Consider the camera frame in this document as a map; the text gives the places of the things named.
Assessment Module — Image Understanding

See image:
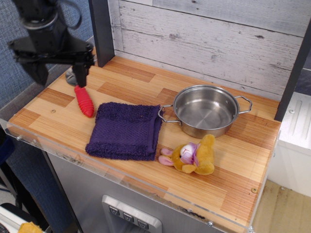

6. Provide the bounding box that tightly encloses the dark grey right post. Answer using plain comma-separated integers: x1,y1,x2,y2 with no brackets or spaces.
274,21,311,122

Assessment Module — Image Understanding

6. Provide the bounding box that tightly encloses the white appliance at right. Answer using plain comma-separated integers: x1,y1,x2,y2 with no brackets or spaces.
268,92,311,197

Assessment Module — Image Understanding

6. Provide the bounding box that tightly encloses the silver dispenser panel with buttons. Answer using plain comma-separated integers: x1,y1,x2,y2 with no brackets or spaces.
102,195,162,233

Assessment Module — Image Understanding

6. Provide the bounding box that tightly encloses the dark grey left post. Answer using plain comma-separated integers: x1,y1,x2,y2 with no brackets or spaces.
88,0,115,67

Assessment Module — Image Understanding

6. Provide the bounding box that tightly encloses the stainless steel pot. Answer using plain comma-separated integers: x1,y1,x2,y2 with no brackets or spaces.
158,84,253,138

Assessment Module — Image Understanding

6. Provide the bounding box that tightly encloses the purple folded cloth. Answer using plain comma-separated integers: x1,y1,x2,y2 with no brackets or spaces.
85,102,162,161

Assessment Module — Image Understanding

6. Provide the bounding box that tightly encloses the yellow black object bottom left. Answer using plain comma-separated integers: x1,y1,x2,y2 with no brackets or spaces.
18,222,43,233

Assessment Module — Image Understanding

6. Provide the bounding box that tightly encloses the clear acrylic edge guard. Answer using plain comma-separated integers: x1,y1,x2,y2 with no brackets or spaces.
0,36,282,232

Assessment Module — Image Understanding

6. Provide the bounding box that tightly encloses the dark grey post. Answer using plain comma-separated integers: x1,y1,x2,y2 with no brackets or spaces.
88,0,115,67
274,21,311,122

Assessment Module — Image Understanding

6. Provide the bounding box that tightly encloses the yellow plush bunny toy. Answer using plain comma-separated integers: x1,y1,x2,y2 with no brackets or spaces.
158,134,215,175

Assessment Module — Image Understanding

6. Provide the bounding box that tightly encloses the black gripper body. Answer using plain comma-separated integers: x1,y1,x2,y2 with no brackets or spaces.
8,17,94,67

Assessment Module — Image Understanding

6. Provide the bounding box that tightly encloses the red handled metal spoon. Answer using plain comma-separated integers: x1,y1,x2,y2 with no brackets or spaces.
65,67,95,119

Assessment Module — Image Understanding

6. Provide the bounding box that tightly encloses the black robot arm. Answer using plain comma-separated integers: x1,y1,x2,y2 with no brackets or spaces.
8,0,95,87

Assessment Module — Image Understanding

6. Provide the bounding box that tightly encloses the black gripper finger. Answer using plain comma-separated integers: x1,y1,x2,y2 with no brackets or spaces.
72,63,90,87
21,61,48,85

